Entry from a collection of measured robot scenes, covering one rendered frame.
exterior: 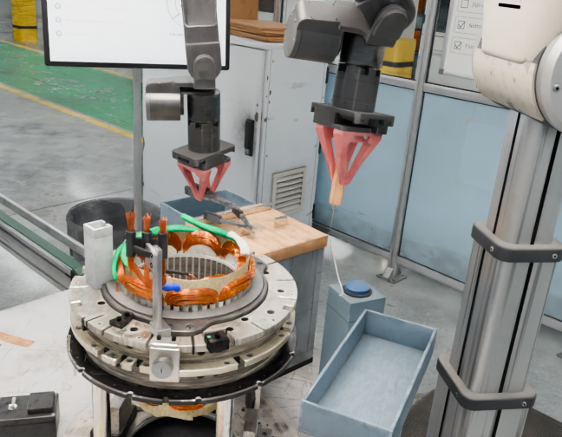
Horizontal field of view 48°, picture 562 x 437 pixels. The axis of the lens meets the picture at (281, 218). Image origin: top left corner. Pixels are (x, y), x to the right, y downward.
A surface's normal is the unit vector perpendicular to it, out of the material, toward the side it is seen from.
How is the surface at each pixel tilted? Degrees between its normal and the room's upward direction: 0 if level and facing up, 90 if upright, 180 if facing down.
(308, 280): 90
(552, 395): 0
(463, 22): 90
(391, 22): 125
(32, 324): 0
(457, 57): 90
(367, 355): 0
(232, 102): 90
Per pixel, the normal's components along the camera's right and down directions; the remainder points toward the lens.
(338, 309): -0.89, 0.10
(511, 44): -0.98, -0.01
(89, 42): 0.33, 0.26
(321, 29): 0.09, 0.83
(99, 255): 0.70, 0.31
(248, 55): -0.69, 0.22
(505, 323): 0.16, 0.37
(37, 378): 0.07, -0.93
